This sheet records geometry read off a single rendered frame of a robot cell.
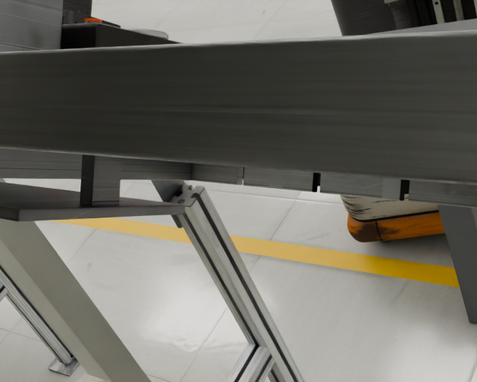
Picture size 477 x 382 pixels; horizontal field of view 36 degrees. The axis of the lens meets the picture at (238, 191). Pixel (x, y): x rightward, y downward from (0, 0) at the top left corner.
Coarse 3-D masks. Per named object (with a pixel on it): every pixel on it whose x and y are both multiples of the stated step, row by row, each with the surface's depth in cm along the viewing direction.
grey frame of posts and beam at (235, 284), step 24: (192, 192) 103; (192, 216) 102; (216, 216) 106; (192, 240) 107; (216, 240) 106; (216, 264) 108; (240, 264) 111; (240, 288) 112; (240, 312) 117; (264, 312) 118; (264, 336) 118; (288, 360) 125
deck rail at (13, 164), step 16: (0, 160) 73; (16, 160) 75; (32, 160) 76; (48, 160) 78; (64, 160) 80; (80, 160) 82; (128, 160) 88; (144, 160) 90; (0, 176) 73; (16, 176) 75; (32, 176) 77; (48, 176) 78; (64, 176) 80; (80, 176) 82; (128, 176) 88; (144, 176) 90; (160, 176) 92; (176, 176) 95
